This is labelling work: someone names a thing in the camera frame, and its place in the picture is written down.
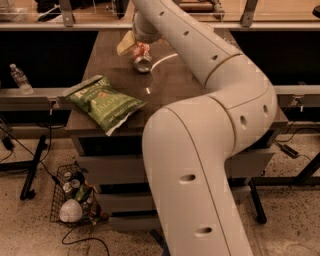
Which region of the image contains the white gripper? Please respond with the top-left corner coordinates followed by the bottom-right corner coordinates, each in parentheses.
top-left (117, 12), bottom-right (160, 56)

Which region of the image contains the red coke can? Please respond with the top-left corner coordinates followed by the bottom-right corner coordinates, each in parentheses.
top-left (133, 42), bottom-right (152, 73)

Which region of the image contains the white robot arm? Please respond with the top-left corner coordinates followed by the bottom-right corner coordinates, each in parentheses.
top-left (132, 0), bottom-right (277, 256)

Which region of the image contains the green jalapeno chip bag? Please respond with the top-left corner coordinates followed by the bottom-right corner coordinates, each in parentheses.
top-left (63, 75), bottom-right (145, 136)

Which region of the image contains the grey side shelf left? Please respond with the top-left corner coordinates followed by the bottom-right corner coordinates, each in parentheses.
top-left (0, 88), bottom-right (72, 111)

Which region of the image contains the clear plastic water bottle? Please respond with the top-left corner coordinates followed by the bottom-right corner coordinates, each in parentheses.
top-left (9, 64), bottom-right (33, 95)

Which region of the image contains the grey drawer cabinet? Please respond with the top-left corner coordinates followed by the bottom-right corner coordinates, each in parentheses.
top-left (64, 29), bottom-right (289, 233)

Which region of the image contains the top grey drawer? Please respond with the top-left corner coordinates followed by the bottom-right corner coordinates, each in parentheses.
top-left (76, 149), bottom-right (274, 185)

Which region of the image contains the grey drawer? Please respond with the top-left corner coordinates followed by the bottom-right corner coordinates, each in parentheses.
top-left (109, 210), bottom-right (161, 232)
top-left (96, 185), bottom-right (251, 214)
top-left (76, 149), bottom-right (274, 185)

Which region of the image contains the middle grey drawer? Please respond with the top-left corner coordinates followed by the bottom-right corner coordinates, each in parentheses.
top-left (96, 185), bottom-right (251, 214)

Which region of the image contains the bottom grey drawer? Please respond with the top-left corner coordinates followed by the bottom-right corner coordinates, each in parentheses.
top-left (109, 210), bottom-right (161, 232)

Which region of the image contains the white round object in basket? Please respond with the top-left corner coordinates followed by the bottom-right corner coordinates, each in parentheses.
top-left (59, 199), bottom-right (82, 223)

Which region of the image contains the black table leg left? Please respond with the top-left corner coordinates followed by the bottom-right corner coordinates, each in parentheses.
top-left (20, 135), bottom-right (46, 200)

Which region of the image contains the black table leg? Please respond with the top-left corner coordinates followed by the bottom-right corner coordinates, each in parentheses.
top-left (249, 179), bottom-right (267, 224)
top-left (20, 135), bottom-right (46, 200)

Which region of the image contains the black power adapter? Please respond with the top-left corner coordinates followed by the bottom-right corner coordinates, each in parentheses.
top-left (281, 145), bottom-right (299, 159)

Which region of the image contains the black table leg right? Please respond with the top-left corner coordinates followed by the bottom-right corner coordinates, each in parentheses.
top-left (249, 179), bottom-right (267, 224)

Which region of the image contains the black wire basket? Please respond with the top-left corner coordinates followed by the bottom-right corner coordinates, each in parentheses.
top-left (50, 164), bottom-right (101, 224)

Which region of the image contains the black floor cable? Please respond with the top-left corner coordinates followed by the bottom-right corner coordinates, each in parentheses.
top-left (61, 223), bottom-right (111, 256)

